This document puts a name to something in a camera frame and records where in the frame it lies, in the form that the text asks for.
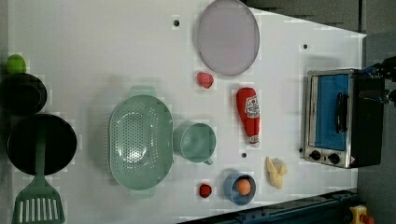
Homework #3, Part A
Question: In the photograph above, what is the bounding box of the small dark red berry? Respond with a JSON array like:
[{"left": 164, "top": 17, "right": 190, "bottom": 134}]
[{"left": 199, "top": 184, "right": 212, "bottom": 198}]

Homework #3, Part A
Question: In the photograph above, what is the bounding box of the black round pot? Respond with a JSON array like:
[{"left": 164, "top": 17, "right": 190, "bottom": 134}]
[{"left": 0, "top": 74, "right": 48, "bottom": 116}]

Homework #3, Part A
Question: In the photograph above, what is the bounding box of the pink toy strawberry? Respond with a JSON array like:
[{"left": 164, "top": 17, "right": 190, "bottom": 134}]
[{"left": 196, "top": 72, "right": 214, "bottom": 89}]

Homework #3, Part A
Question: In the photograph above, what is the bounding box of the black frying pan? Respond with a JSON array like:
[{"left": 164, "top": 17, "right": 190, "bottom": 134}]
[{"left": 7, "top": 114, "right": 78, "bottom": 175}]

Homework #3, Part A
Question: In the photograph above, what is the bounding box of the green toy apple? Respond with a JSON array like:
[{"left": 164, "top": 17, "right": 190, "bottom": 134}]
[{"left": 6, "top": 54, "right": 26, "bottom": 75}]

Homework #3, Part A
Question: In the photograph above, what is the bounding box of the yellow red emergency button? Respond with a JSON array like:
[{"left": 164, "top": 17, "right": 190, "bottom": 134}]
[{"left": 349, "top": 205, "right": 375, "bottom": 224}]

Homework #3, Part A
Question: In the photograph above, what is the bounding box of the orange ball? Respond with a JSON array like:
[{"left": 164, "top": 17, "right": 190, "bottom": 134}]
[{"left": 236, "top": 178, "right": 251, "bottom": 195}]

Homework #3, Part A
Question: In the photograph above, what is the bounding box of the blue bowl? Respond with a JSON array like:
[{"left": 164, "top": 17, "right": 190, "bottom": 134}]
[{"left": 223, "top": 172, "right": 256, "bottom": 206}]

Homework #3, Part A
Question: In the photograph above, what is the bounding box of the blue metal frame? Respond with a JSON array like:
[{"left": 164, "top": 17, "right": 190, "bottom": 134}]
[{"left": 178, "top": 190, "right": 360, "bottom": 224}]

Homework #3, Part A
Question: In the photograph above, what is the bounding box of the red plush ketchup bottle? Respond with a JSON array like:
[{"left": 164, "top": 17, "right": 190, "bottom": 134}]
[{"left": 236, "top": 87, "right": 261, "bottom": 147}]

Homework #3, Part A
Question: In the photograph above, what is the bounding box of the green plastic mug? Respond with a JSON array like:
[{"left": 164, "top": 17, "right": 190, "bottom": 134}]
[{"left": 173, "top": 122, "right": 217, "bottom": 165}]

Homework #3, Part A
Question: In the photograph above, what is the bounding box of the green plastic spatula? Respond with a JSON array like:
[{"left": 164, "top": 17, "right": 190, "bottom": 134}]
[{"left": 11, "top": 124, "right": 65, "bottom": 224}]

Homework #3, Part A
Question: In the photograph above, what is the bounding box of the green plastic strainer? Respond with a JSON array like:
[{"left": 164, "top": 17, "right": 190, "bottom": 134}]
[{"left": 108, "top": 86, "right": 173, "bottom": 200}]

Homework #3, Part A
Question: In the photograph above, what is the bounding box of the grey round plate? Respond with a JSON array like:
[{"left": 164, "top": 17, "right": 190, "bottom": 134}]
[{"left": 197, "top": 0, "right": 260, "bottom": 76}]

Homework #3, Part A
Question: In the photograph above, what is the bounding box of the peeled toy banana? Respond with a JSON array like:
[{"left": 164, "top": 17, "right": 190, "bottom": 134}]
[{"left": 265, "top": 157, "right": 288, "bottom": 189}]

